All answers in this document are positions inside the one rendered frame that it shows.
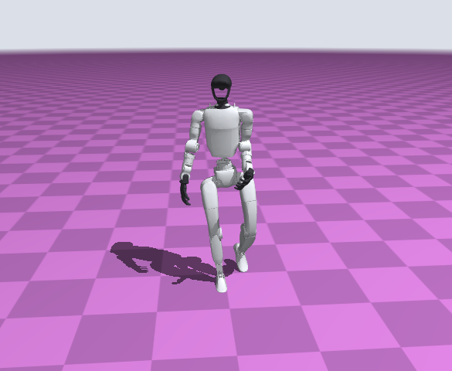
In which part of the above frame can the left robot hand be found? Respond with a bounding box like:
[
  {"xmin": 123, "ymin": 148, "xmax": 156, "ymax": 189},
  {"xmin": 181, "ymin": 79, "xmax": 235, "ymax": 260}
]
[{"xmin": 234, "ymin": 168, "xmax": 254, "ymax": 190}]

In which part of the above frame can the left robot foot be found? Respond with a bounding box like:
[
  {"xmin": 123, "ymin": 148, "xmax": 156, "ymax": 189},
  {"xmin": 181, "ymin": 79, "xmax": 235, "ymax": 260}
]
[{"xmin": 233, "ymin": 243, "xmax": 248, "ymax": 272}]

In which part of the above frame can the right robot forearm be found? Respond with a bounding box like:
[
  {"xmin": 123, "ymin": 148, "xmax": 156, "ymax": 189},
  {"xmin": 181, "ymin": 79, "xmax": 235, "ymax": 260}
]
[{"xmin": 180, "ymin": 142, "xmax": 195, "ymax": 180}]

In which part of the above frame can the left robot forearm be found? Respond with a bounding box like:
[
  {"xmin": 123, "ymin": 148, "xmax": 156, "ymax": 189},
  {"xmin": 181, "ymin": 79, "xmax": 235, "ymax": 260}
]
[{"xmin": 241, "ymin": 143, "xmax": 255, "ymax": 174}]

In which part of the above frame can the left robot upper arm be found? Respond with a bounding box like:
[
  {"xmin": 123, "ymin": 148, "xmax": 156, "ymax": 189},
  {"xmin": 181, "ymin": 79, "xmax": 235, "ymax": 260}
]
[{"xmin": 238, "ymin": 108, "xmax": 253, "ymax": 152}]

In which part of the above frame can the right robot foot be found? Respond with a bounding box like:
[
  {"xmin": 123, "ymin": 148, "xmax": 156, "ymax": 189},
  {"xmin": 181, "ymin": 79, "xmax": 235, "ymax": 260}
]
[{"xmin": 216, "ymin": 274, "xmax": 227, "ymax": 293}]

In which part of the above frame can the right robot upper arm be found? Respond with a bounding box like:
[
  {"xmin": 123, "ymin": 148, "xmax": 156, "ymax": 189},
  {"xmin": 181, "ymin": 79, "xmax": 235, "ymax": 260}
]
[{"xmin": 185, "ymin": 109, "xmax": 206, "ymax": 153}]

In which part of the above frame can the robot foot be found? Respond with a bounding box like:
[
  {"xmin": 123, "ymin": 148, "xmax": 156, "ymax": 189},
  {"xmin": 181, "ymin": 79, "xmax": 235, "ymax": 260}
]
[
  {"xmin": 233, "ymin": 243, "xmax": 248, "ymax": 272},
  {"xmin": 216, "ymin": 274, "xmax": 227, "ymax": 293}
]

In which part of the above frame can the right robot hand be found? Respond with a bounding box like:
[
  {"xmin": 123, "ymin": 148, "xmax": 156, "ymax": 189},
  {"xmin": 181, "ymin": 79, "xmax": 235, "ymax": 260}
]
[{"xmin": 179, "ymin": 174, "xmax": 191, "ymax": 205}]

